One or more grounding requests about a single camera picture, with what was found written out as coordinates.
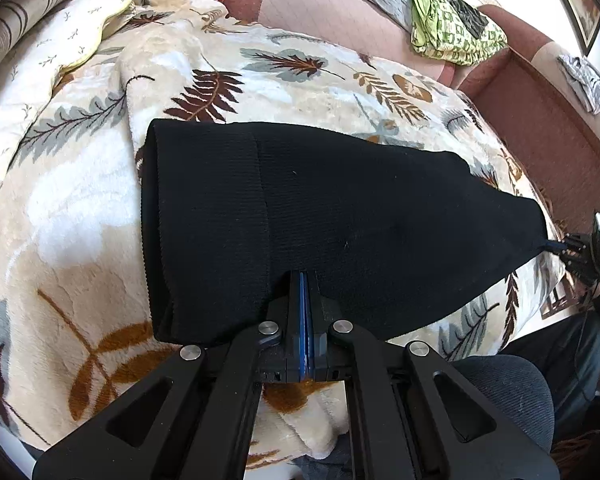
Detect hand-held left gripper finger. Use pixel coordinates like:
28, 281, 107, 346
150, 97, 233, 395
304, 271, 561, 480
32, 270, 306, 480

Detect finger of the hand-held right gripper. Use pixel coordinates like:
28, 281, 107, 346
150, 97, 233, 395
542, 233, 591, 257
561, 254, 600, 284

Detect black pants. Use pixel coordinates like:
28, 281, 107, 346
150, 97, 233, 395
140, 119, 549, 345

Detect person's leg in jeans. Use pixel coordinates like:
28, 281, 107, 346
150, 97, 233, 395
500, 285, 600, 443
450, 354, 557, 457

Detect light grey crumpled cloth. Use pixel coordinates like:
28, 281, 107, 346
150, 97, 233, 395
557, 54, 600, 114

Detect leaf-print plush blanket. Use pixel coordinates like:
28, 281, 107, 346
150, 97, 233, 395
0, 0, 571, 471

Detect green patterned cloth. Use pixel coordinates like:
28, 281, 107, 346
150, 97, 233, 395
394, 0, 510, 67

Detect dark grey garment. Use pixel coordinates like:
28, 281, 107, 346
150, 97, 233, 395
410, 0, 489, 39

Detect pink and red sofa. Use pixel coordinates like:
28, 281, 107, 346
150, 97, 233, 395
224, 0, 600, 241

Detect cream sprig-print pillow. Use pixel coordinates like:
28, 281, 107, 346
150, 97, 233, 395
0, 0, 133, 213

